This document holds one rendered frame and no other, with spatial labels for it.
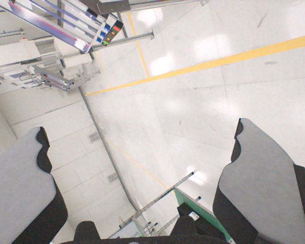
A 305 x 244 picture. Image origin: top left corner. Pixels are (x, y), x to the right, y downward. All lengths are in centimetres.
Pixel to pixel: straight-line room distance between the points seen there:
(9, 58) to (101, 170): 639
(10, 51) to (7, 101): 433
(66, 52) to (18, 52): 83
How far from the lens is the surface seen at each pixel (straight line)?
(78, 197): 944
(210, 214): 189
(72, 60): 427
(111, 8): 100
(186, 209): 216
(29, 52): 429
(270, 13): 121
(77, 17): 120
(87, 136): 849
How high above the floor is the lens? 109
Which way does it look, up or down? 24 degrees down
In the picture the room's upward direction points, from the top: 116 degrees counter-clockwise
